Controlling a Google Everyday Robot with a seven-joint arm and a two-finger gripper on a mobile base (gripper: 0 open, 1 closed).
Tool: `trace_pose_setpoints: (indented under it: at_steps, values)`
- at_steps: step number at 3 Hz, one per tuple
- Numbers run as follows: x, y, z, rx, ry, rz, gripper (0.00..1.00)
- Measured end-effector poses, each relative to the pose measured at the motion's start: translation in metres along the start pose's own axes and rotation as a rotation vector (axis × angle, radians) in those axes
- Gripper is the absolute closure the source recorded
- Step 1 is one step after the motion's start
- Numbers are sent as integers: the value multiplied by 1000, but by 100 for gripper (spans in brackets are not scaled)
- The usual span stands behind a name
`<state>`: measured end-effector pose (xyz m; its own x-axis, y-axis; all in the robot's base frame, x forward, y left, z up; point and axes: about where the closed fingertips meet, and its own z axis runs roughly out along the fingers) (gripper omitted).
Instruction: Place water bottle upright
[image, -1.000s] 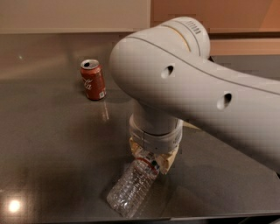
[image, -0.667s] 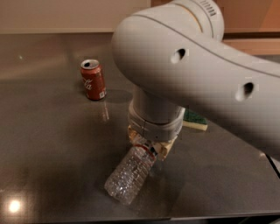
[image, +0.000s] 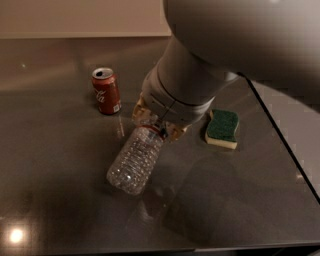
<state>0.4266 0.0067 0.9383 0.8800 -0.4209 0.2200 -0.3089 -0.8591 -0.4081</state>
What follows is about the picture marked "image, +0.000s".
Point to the red soda can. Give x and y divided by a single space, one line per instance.
107 94

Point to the clear plastic water bottle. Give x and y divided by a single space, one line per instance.
132 167

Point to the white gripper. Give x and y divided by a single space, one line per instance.
170 107

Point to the green yellow sponge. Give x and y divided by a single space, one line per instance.
222 128

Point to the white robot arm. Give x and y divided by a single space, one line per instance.
213 42

